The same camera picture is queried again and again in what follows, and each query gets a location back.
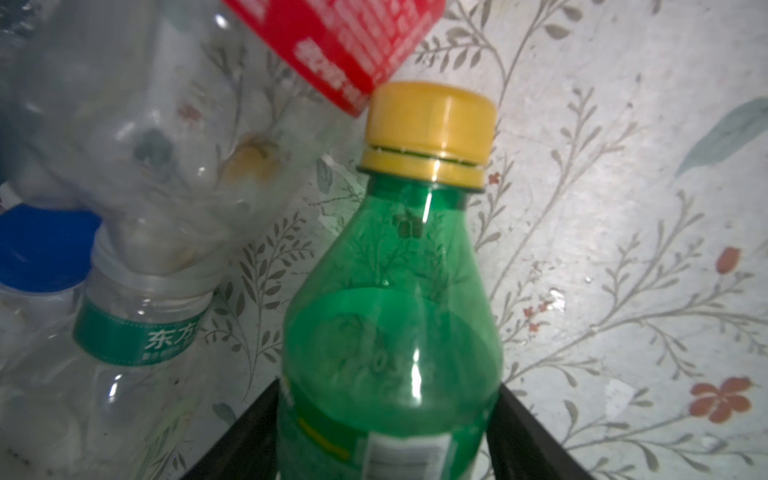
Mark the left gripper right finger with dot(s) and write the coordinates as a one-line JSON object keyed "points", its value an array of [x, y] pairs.
{"points": [[522, 449]]}

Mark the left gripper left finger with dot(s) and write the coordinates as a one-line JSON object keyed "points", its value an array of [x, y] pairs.
{"points": [[247, 451]]}

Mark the green bottle yellow cap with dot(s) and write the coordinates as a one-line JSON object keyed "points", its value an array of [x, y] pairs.
{"points": [[392, 361]]}

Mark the clear square bottle green band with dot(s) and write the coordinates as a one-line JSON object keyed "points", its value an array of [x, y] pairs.
{"points": [[111, 393]]}

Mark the clear bottle blue label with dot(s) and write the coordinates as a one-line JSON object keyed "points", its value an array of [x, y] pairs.
{"points": [[46, 251]]}

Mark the clear bottle pink label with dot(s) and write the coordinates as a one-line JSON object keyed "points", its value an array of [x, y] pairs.
{"points": [[186, 125]]}

